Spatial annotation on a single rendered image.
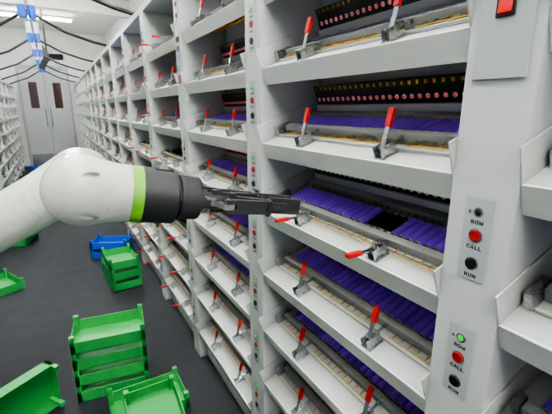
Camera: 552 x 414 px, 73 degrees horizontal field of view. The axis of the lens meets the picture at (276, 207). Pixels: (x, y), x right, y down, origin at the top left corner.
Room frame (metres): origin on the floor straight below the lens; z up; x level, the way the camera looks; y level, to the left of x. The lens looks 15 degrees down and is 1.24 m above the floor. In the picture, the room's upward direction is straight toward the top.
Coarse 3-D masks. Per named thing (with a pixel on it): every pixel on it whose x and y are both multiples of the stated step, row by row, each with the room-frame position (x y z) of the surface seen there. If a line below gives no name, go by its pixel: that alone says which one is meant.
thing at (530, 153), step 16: (528, 144) 0.46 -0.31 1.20; (544, 144) 0.48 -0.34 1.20; (528, 160) 0.46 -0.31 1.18; (544, 160) 0.48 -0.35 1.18; (528, 176) 0.47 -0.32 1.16; (544, 176) 0.47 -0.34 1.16; (528, 192) 0.46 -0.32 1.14; (544, 192) 0.44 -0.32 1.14; (528, 208) 0.46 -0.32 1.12; (544, 208) 0.45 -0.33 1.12
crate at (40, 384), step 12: (36, 372) 1.31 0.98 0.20; (48, 372) 1.39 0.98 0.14; (12, 384) 1.24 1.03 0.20; (24, 384) 1.29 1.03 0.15; (36, 384) 1.34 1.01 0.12; (48, 384) 1.38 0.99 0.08; (0, 396) 1.18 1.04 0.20; (12, 396) 1.25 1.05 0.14; (24, 396) 1.29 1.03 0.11; (36, 396) 1.33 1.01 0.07; (48, 396) 1.37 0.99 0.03; (60, 396) 1.37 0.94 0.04; (0, 408) 1.21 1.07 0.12; (12, 408) 1.24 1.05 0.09; (24, 408) 1.28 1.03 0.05; (36, 408) 1.32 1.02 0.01; (48, 408) 1.33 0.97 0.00
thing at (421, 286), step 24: (264, 192) 1.07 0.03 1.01; (288, 192) 1.09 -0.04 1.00; (384, 192) 0.88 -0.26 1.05; (264, 216) 1.07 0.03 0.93; (288, 216) 0.98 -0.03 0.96; (312, 240) 0.86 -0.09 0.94; (336, 240) 0.80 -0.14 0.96; (360, 264) 0.71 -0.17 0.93; (384, 264) 0.66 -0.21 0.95; (408, 264) 0.64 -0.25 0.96; (408, 288) 0.60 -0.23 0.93; (432, 288) 0.57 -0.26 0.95
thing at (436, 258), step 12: (324, 216) 0.88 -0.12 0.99; (336, 216) 0.86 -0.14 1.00; (348, 228) 0.81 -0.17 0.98; (360, 228) 0.77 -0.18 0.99; (372, 228) 0.76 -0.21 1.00; (360, 240) 0.75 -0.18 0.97; (396, 240) 0.69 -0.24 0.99; (408, 252) 0.66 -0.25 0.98; (420, 252) 0.64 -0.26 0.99; (432, 252) 0.62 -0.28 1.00; (432, 264) 0.61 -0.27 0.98
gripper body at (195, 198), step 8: (184, 176) 0.63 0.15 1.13; (184, 184) 0.60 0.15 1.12; (192, 184) 0.61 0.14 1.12; (200, 184) 0.62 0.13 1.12; (184, 192) 0.59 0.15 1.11; (192, 192) 0.60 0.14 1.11; (200, 192) 0.61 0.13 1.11; (208, 192) 0.65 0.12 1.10; (184, 200) 0.59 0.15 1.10; (192, 200) 0.60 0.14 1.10; (200, 200) 0.60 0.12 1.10; (208, 200) 0.61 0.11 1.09; (216, 200) 0.61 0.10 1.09; (184, 208) 0.59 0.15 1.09; (192, 208) 0.60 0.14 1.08; (200, 208) 0.61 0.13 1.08; (208, 208) 0.61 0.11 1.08; (216, 208) 0.61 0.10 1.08; (184, 216) 0.60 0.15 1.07; (192, 216) 0.61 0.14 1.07
